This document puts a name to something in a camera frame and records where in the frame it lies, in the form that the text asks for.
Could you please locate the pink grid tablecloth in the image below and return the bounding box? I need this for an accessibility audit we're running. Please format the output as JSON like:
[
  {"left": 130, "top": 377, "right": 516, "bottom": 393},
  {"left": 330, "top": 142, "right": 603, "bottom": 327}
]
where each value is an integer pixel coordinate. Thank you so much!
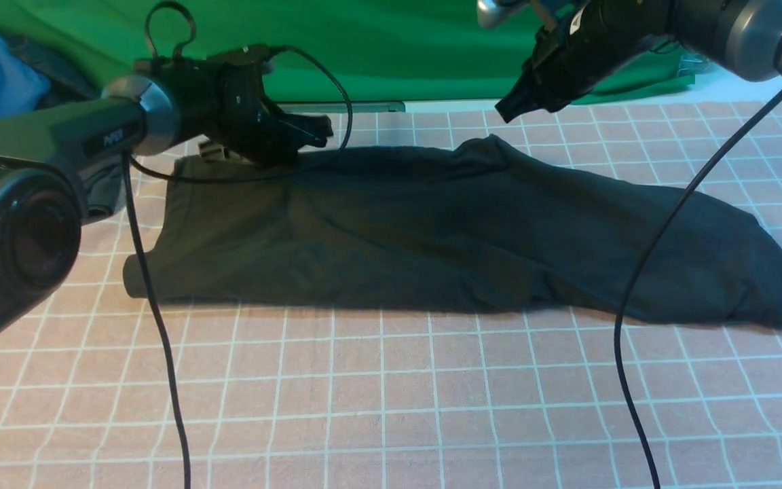
[{"left": 0, "top": 105, "right": 782, "bottom": 488}]

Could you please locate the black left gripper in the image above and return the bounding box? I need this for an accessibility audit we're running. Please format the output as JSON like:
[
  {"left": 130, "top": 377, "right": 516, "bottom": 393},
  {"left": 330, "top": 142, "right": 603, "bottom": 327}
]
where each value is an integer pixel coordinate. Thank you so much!
[{"left": 134, "top": 44, "right": 334, "bottom": 167}]

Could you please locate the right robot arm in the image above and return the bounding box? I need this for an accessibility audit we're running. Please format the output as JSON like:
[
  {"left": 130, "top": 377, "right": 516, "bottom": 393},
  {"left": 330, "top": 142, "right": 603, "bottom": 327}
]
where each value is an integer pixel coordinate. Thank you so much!
[{"left": 496, "top": 1, "right": 782, "bottom": 123}]

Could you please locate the green backdrop cloth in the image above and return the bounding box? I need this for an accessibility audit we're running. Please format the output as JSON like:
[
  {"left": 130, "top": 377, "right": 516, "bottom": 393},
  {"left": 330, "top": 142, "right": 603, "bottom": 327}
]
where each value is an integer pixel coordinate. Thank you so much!
[{"left": 0, "top": 0, "right": 745, "bottom": 109}]

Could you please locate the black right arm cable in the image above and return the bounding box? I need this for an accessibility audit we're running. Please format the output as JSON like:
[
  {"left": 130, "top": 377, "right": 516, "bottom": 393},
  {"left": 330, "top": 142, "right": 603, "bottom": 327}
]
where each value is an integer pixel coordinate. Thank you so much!
[{"left": 612, "top": 80, "right": 782, "bottom": 489}]

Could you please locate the dark gray crumpled garment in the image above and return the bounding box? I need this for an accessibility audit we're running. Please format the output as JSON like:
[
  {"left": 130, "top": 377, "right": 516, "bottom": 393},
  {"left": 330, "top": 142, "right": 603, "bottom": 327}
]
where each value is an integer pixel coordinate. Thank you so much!
[{"left": 4, "top": 34, "right": 125, "bottom": 225}]

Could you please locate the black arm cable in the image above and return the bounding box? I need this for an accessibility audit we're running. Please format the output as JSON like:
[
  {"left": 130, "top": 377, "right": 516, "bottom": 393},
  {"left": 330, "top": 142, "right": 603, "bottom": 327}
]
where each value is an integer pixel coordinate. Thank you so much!
[
  {"left": 612, "top": 80, "right": 782, "bottom": 489},
  {"left": 119, "top": 0, "right": 354, "bottom": 489}
]

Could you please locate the metal binder clip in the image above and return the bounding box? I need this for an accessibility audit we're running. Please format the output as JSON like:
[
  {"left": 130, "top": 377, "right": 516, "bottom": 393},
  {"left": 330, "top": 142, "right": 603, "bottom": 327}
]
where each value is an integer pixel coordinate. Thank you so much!
[{"left": 677, "top": 52, "right": 711, "bottom": 77}]

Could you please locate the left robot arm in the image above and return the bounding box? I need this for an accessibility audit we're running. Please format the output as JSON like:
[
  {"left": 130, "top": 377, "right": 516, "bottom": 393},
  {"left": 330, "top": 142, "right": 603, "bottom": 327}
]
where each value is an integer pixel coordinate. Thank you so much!
[{"left": 0, "top": 44, "right": 334, "bottom": 332}]

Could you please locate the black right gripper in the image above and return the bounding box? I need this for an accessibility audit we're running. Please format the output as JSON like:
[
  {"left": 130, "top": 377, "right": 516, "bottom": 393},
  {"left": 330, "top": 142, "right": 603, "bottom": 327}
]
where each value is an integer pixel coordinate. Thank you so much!
[{"left": 496, "top": 1, "right": 671, "bottom": 123}]

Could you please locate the gray bar under backdrop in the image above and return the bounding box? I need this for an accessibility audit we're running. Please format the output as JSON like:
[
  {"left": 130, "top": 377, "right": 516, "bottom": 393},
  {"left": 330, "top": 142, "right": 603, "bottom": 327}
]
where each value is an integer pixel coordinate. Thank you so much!
[{"left": 278, "top": 101, "right": 406, "bottom": 114}]

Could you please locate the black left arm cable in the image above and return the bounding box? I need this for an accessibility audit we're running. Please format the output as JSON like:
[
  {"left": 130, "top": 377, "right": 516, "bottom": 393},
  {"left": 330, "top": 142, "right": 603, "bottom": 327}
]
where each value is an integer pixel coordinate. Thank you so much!
[{"left": 119, "top": 0, "right": 354, "bottom": 489}]

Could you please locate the gray long-sleeved shirt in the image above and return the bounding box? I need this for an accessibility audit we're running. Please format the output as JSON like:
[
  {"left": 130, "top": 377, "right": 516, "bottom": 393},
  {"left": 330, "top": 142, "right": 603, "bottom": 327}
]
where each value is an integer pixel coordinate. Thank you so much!
[{"left": 122, "top": 134, "right": 782, "bottom": 329}]

